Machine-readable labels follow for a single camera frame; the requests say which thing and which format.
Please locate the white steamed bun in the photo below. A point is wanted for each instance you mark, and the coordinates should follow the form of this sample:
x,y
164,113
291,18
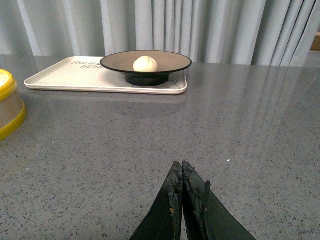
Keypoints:
x,y
145,64

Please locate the brown box behind curtain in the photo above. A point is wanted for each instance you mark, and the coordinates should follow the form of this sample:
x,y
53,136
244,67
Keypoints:
x,y
316,43

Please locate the cream plastic tray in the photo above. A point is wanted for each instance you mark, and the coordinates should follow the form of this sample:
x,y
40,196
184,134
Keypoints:
x,y
85,74

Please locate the brown plate with black rim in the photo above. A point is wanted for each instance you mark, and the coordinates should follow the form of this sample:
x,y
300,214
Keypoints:
x,y
167,63

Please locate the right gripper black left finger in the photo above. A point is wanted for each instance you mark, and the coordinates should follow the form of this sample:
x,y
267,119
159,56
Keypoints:
x,y
164,219

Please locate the wooden steamer with yellow rims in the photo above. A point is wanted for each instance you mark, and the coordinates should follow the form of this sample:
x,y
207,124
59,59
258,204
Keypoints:
x,y
13,111

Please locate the grey pleated curtain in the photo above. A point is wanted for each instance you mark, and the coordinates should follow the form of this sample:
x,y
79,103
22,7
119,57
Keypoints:
x,y
240,32

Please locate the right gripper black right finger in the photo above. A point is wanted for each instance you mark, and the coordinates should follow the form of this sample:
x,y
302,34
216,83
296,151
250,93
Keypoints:
x,y
205,216

